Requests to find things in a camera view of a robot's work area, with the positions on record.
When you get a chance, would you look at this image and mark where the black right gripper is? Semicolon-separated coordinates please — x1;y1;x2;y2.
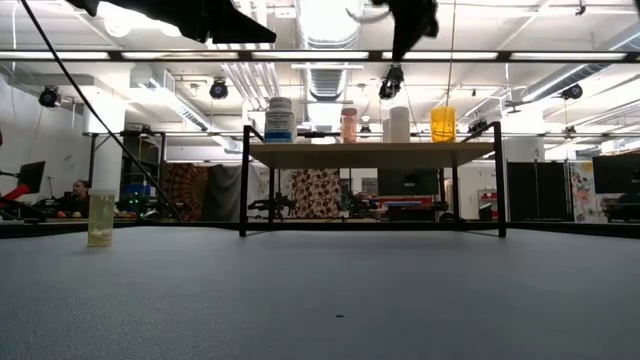
384;0;441;63

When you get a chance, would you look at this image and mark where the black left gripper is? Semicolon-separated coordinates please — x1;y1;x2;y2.
164;0;277;45

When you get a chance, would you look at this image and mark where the plain white plastic bottle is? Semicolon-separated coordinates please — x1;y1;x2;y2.
389;105;412;144

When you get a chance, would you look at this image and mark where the amber pill bottle without cap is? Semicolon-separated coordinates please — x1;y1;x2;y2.
430;105;457;144

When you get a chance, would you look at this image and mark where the pink pill bottle white cap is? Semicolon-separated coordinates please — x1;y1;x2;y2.
340;107;359;145

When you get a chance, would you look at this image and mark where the white melatonin bottle blue label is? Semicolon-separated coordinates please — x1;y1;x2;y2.
264;96;297;145

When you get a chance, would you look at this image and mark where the pale yellow bottle white cap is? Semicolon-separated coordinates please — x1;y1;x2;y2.
87;188;117;249

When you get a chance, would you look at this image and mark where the black stage spotlight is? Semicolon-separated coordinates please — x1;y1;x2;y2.
208;77;230;101
378;63;405;101
559;82;585;102
38;84;62;109

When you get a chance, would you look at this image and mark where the rig crossbar with light strips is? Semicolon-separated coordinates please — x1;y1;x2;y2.
0;48;640;64

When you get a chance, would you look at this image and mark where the black wide television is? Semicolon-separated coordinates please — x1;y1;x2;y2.
377;168;441;197

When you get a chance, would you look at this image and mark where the dark grey curtain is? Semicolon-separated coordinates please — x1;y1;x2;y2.
202;164;246;222

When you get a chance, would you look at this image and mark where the white brown circle-patterned cloth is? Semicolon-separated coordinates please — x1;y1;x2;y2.
291;168;343;220

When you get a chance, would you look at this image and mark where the brown patterned tapestry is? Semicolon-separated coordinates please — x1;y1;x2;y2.
159;162;209;222

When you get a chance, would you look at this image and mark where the black cabinet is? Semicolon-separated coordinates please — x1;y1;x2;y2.
506;160;574;222

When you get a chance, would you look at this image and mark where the floral poster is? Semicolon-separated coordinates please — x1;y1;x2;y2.
569;160;601;224

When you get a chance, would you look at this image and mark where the person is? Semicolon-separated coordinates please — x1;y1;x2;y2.
59;179;92;219

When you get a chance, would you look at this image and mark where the large black monitor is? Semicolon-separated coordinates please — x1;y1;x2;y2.
592;152;640;195

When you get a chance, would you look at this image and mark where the small black monitor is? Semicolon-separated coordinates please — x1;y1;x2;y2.
17;160;47;195

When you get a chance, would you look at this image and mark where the blue-grey table mat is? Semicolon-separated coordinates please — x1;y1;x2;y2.
0;227;640;360

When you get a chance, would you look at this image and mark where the red angled bar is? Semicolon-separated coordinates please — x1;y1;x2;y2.
0;182;32;206

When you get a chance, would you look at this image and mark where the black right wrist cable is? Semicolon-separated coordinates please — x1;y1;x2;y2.
344;4;396;25

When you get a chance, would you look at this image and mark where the wooden shelf black metal frame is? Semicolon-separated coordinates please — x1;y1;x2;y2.
238;120;508;239

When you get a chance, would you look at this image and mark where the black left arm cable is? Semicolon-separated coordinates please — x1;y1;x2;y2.
18;0;184;224

